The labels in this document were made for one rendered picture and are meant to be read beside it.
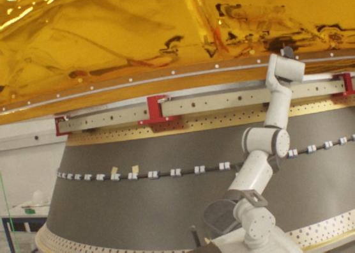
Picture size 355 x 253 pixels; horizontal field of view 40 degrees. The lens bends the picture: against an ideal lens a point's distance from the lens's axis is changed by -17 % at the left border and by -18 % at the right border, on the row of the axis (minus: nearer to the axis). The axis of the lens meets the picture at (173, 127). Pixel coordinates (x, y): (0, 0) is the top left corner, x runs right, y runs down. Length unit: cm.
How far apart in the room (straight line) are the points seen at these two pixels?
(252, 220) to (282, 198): 66
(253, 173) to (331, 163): 49
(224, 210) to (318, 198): 52
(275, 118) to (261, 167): 16
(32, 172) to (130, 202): 653
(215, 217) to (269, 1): 87
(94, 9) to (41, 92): 41
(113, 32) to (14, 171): 673
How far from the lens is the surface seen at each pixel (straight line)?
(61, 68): 212
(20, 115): 227
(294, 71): 167
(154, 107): 194
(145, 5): 203
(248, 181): 149
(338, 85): 204
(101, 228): 202
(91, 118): 215
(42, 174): 836
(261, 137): 156
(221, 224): 139
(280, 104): 162
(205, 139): 191
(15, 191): 871
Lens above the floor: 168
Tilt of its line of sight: 1 degrees down
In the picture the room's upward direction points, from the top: 9 degrees counter-clockwise
